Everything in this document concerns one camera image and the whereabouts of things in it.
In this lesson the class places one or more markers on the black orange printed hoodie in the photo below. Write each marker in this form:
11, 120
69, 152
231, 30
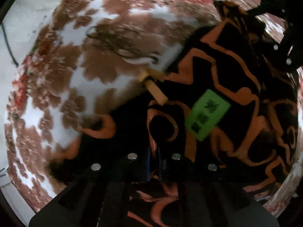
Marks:
236, 71

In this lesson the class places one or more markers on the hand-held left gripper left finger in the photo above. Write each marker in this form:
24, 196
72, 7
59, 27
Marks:
148, 164

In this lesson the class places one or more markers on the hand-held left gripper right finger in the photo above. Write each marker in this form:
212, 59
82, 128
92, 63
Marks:
160, 164

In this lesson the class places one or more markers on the green hang tag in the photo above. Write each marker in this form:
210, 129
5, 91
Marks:
207, 114

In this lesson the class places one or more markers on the brown floral blanket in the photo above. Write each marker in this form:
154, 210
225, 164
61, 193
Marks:
94, 63

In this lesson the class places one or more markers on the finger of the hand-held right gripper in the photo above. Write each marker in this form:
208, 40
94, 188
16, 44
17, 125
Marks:
272, 7
287, 52

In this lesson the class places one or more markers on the beige rolled tag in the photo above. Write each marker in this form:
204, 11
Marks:
155, 88

